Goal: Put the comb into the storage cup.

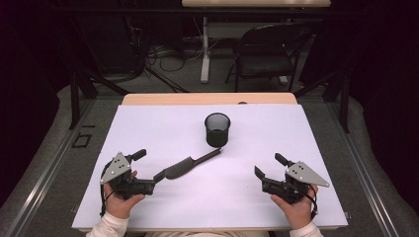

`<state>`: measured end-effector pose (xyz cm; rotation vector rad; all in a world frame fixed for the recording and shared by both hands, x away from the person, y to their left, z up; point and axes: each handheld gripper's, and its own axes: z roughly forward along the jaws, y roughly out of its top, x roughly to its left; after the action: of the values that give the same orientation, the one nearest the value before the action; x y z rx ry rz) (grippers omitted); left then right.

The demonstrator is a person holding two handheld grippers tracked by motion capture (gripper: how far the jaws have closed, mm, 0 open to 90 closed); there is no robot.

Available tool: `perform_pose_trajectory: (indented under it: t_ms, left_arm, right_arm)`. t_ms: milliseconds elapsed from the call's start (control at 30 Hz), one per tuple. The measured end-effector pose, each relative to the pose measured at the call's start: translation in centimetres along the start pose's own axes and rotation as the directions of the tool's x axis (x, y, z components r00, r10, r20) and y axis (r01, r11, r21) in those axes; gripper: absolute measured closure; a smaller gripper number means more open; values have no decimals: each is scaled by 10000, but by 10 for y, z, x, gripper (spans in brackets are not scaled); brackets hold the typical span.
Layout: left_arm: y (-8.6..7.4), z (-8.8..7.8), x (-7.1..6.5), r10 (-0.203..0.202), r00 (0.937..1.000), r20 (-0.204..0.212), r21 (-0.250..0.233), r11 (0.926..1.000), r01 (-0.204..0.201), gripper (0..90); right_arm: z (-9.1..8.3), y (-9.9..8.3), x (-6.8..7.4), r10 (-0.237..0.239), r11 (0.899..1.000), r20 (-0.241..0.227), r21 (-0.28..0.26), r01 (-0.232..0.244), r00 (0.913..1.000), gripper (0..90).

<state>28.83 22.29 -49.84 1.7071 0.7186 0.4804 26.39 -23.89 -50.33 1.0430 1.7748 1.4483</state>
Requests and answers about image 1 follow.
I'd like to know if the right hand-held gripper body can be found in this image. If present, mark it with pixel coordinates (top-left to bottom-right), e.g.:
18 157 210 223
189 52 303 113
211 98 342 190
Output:
262 161 330 204

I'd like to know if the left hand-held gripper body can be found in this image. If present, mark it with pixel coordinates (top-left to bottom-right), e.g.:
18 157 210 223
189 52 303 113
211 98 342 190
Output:
100 151 156 200

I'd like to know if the black mesh cup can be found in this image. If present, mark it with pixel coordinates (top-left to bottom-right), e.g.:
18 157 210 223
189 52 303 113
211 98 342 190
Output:
204 112 231 148

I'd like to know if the person's left hand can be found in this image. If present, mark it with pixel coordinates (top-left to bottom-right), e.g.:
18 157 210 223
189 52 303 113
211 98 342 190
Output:
103 170 146 220

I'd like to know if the person's right hand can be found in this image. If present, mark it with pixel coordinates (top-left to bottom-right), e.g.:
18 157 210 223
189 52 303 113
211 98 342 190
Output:
270 184 320 230

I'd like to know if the white table cover board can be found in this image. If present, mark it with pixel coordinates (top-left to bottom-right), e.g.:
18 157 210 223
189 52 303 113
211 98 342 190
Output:
71 103 349 230

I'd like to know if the wooden table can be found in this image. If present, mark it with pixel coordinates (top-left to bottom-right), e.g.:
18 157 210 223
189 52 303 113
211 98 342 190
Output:
121 92 299 107

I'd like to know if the black metal stand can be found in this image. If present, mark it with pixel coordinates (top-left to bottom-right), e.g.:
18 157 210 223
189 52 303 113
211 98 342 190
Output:
293 70 351 134
67 67 131 131

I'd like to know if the black folding chair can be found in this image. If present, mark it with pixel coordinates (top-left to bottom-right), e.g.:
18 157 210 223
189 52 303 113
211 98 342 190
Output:
225 23 314 93

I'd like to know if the white desk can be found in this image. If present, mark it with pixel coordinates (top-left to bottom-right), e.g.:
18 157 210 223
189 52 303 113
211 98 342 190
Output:
181 0 332 85

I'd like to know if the right hand-held gripper cable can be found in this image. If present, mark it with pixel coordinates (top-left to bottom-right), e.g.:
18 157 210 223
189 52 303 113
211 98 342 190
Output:
306 186 319 221

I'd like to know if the hand-held gripper cable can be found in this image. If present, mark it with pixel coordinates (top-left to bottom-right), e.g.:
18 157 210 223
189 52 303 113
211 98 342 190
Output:
99 164 111 218
306 186 319 221

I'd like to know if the left hand-held gripper cable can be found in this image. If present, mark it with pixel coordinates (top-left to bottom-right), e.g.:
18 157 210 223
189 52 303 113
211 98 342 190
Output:
99 164 111 218

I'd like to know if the aluminium floor rail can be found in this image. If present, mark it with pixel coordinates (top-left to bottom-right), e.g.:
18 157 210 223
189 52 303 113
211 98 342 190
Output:
325 102 401 237
4 98 97 237

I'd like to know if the bundle of floor cables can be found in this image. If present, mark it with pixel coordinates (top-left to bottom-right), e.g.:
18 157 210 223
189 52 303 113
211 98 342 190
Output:
144 36 206 73

